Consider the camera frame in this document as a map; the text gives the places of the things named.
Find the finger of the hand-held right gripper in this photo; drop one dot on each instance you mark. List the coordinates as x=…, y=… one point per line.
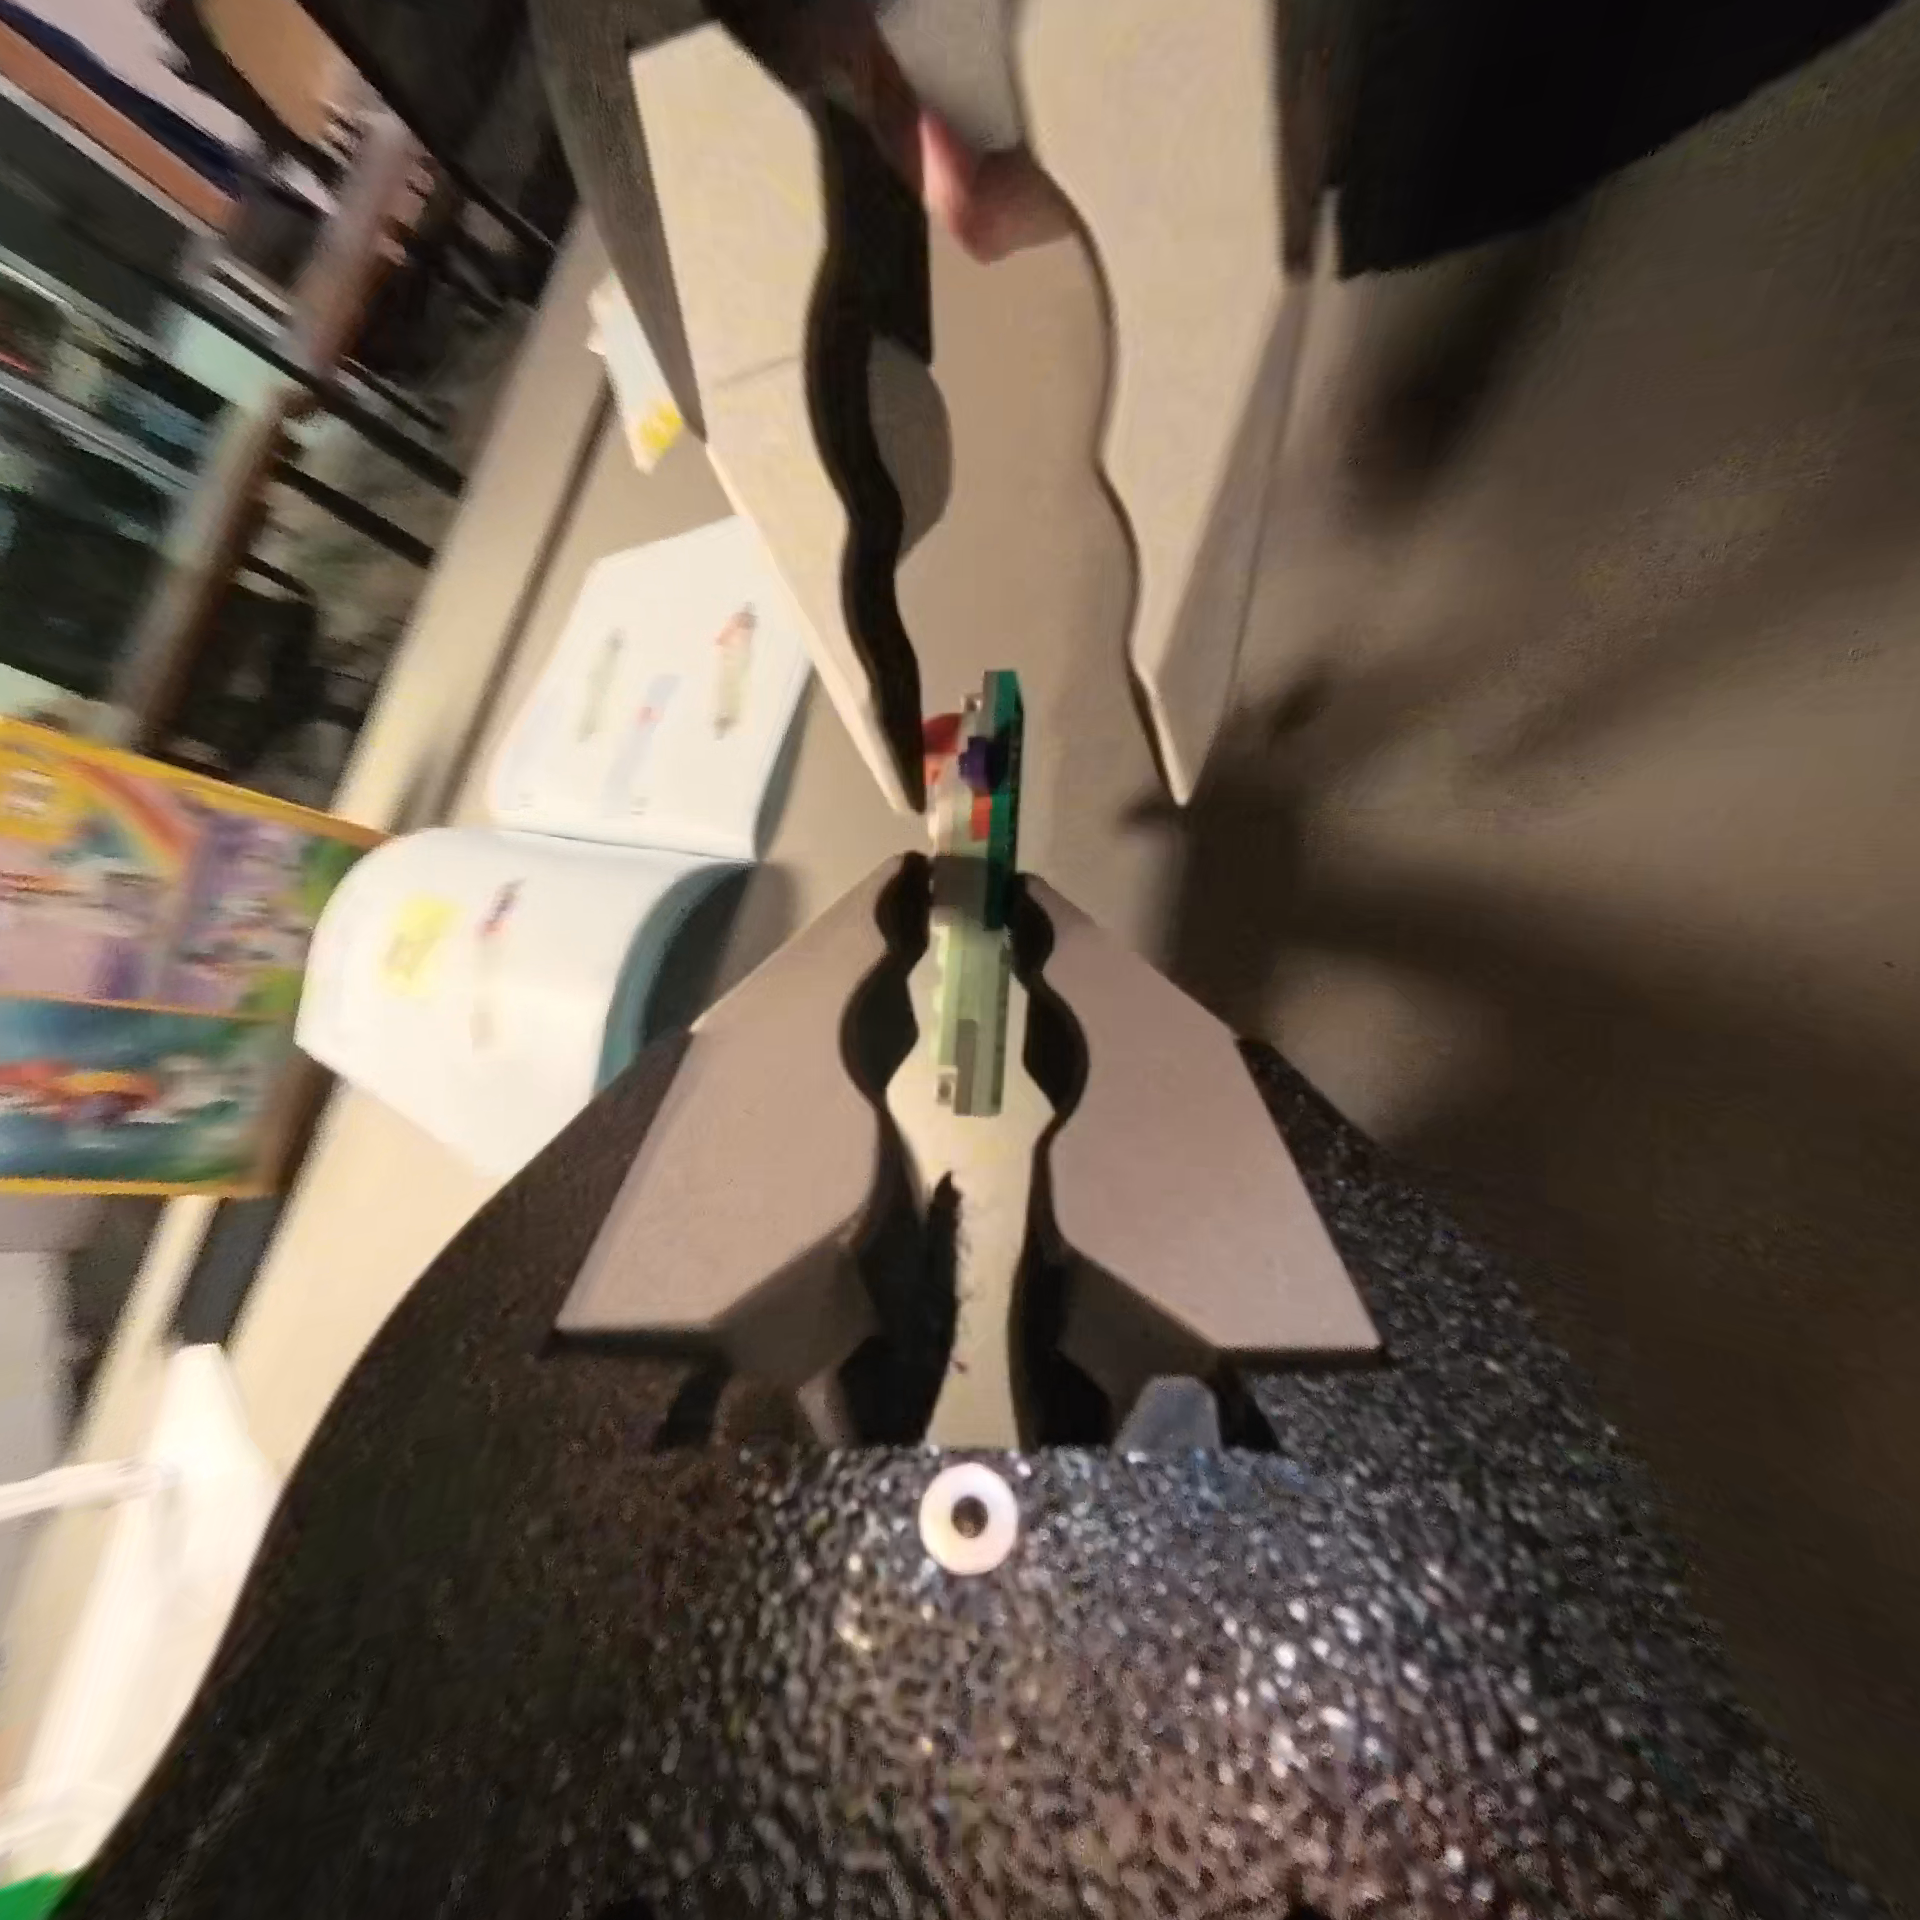
x=1200, y=376
x=751, y=299

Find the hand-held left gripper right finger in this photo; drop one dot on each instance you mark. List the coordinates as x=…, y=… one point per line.
x=1200, y=1200

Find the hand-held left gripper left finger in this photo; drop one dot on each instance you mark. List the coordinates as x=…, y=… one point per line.
x=735, y=1185

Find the green and white lego assembly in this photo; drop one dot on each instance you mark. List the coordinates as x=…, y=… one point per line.
x=975, y=1019

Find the lego instruction booklet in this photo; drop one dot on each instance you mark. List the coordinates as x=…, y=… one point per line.
x=661, y=704

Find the person's right forearm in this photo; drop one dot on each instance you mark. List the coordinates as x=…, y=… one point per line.
x=1576, y=106

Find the colourful lego set box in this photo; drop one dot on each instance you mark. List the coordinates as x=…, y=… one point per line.
x=149, y=960

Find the person's right hand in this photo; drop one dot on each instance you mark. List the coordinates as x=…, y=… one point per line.
x=997, y=202

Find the leaflet with yellow corner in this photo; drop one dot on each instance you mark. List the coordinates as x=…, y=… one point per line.
x=645, y=420

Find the white lamp stand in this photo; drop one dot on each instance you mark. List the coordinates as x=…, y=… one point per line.
x=166, y=1622

